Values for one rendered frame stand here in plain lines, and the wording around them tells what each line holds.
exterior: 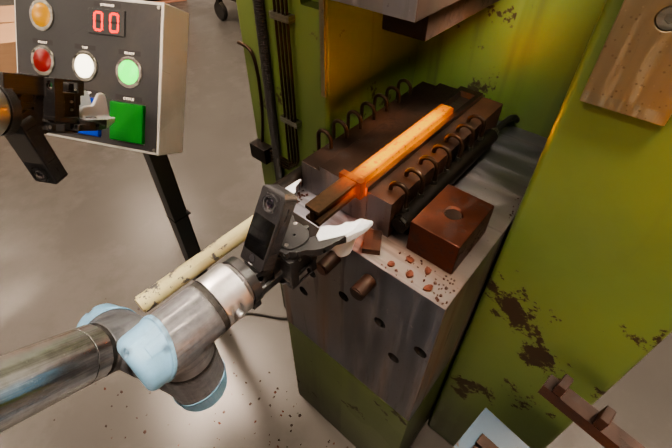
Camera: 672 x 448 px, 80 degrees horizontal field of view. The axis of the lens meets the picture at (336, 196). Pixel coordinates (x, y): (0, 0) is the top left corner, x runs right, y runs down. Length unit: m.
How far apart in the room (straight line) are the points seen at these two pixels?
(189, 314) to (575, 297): 0.60
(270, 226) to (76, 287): 1.59
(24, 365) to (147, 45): 0.56
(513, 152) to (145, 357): 0.78
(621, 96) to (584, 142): 0.08
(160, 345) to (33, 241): 1.90
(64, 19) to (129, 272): 1.25
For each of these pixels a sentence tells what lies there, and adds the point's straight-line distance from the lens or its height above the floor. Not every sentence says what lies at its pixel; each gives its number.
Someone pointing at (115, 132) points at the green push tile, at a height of 0.99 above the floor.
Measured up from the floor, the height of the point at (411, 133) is 1.01.
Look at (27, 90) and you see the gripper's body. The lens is 0.73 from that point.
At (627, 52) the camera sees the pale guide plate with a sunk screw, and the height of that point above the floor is 1.25.
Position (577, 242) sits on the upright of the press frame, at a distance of 0.72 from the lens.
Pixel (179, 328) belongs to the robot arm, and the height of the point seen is 1.01.
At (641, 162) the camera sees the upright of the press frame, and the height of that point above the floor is 1.13.
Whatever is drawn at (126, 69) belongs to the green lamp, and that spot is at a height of 1.09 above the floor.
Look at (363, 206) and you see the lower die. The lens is 0.69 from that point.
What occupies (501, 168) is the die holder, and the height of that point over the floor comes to 0.92.
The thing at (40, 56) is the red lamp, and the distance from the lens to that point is 1.03.
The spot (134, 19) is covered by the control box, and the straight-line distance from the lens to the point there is 0.89.
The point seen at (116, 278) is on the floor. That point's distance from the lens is 2.01.
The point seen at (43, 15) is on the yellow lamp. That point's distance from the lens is 1.03.
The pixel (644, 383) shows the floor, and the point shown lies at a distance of 1.89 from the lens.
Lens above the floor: 1.43
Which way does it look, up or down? 42 degrees down
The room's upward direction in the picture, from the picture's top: straight up
